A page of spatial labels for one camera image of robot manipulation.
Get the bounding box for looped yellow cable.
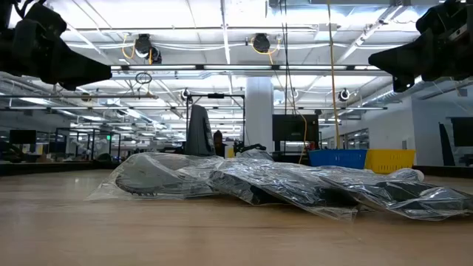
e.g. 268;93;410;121
295;110;309;165

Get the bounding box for small yellow plastic basket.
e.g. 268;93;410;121
364;149;417;174

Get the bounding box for seated person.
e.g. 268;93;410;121
213;129;227;158

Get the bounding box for tall grey draped object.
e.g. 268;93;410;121
184;104;217;157

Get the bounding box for black leaning panel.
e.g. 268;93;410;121
438;122;457;167

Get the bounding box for dark wall screen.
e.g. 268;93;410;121
450;117;473;148

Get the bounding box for black hanging cables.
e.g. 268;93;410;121
279;0;296;115

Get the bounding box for dark background monitor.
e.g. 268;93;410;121
9;129;37;145

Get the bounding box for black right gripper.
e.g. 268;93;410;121
368;0;473;93

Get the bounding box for small blue plastic basket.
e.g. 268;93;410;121
308;149;368;170

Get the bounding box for black equipment box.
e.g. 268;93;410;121
272;114;320;153

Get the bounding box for large black ceiling cable reel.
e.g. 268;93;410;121
252;33;271;54
134;33;163;65

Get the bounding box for white square pillar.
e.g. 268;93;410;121
245;76;275;153

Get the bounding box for black background station frame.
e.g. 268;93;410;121
186;93;246;156

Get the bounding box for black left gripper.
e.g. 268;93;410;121
0;2;113;92

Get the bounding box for black background cage frames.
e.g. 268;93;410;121
55;127;121;162

